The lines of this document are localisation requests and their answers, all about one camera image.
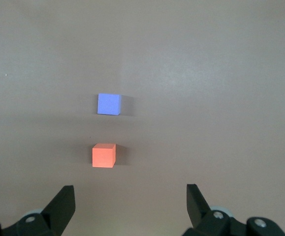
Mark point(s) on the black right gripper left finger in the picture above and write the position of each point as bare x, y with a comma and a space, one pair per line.
46, 221

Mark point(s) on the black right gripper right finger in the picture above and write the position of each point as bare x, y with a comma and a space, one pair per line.
206, 223

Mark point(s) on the orange foam block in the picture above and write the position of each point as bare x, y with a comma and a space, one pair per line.
103, 156

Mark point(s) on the purple foam block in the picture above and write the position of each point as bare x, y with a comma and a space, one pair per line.
108, 104

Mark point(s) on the brown table mat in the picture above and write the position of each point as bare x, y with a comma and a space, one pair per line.
206, 98

